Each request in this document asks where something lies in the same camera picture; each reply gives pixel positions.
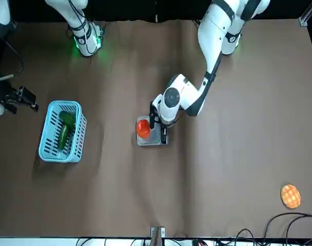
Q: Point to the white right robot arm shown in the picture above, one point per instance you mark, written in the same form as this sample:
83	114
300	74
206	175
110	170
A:
85	43

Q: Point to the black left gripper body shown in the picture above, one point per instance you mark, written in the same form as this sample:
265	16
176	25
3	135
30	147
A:
165	127

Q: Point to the wrist black flat plate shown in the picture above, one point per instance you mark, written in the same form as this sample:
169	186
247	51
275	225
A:
26	97
152	115

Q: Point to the right wrist black flat plate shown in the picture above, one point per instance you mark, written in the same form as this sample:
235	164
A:
26	97

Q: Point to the aluminium profile camera post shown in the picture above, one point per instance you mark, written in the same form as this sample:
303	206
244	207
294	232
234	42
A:
161	232

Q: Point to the silver digital kitchen scale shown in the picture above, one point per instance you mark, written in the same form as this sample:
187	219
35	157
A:
153	140

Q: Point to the round orange checkered bread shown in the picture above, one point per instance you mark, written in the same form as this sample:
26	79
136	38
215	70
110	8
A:
290	196

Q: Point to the white side desk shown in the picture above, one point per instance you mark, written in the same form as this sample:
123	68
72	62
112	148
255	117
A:
43	242

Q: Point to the black backdrop curtain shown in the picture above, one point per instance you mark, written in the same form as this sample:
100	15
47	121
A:
156	7

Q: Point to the long green cucumber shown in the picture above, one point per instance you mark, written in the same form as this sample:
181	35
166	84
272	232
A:
63	137

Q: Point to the aluminium profile frame bar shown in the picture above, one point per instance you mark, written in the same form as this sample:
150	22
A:
303	21
14	25

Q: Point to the light blue plastic basket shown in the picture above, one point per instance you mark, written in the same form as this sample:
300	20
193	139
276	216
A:
56	159

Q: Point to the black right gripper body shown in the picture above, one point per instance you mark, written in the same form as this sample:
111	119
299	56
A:
0	92

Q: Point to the left wrist black flat plate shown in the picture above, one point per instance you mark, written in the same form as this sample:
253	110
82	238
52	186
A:
152	115

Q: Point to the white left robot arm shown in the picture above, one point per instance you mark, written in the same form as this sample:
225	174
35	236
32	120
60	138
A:
212	33

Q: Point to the red tomato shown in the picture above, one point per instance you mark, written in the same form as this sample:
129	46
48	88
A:
143	128

